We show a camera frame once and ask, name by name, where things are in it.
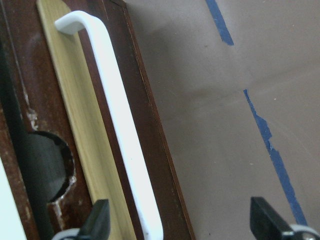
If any wooden drawer with white handle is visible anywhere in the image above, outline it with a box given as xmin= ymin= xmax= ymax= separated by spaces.
xmin=0 ymin=0 xmax=196 ymax=240

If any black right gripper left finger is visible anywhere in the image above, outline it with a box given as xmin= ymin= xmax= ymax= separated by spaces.
xmin=79 ymin=199 xmax=111 ymax=240

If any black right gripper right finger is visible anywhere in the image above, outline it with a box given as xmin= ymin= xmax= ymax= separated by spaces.
xmin=249 ymin=196 xmax=293 ymax=240

